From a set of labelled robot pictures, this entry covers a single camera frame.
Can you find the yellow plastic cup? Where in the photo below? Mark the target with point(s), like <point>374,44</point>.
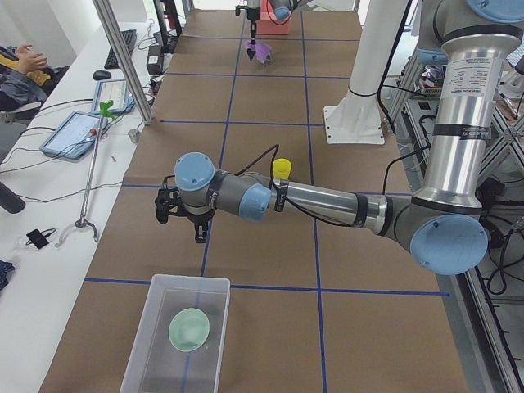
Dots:
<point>281,168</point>

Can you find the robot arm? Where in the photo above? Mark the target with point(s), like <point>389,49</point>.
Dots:
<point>282,11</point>

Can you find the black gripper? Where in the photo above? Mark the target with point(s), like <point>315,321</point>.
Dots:
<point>252,16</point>
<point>197,218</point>

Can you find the purple cloth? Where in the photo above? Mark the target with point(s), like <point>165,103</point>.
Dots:
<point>263,53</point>

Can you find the pink plastic bin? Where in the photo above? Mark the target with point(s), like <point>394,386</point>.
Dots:
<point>269,25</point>

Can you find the seated person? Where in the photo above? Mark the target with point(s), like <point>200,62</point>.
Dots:
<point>26,77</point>

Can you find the small black device with strap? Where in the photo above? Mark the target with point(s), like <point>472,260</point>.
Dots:
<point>38,238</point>

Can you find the clear plastic storage box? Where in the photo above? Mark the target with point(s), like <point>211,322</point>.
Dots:
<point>154,364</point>

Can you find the far blue teach pendant tablet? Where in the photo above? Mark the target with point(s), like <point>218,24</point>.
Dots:
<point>115,90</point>

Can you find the blue teach pendant tablet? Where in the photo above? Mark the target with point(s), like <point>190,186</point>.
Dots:
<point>73,137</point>
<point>115,90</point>

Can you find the black monitor stand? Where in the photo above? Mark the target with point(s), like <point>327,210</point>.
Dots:
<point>169,24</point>

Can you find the metal reacher grabber tool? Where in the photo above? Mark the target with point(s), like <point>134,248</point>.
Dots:
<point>82,221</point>

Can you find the small metal cylinder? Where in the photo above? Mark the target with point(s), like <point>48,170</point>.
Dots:
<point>133,135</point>

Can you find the black computer mouse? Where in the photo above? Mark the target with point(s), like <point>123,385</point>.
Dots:
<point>101,75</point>

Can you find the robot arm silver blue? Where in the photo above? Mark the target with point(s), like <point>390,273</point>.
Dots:
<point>439,224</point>

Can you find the near blue teach pendant tablet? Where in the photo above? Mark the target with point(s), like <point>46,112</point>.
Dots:
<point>73,137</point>

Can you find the aluminium frame post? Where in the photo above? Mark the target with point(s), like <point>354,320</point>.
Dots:
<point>115,39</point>

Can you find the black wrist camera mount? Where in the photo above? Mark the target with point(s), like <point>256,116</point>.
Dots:
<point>167,204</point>

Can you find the black power adapter box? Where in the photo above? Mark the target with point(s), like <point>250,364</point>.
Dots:
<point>155,60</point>

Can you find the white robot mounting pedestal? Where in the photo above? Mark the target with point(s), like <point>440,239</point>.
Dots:
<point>356,118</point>

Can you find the green ceramic bowl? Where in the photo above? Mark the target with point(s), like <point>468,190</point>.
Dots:
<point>189,329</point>

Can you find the brown paper table cover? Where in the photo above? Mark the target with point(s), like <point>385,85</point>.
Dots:
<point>313,308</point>

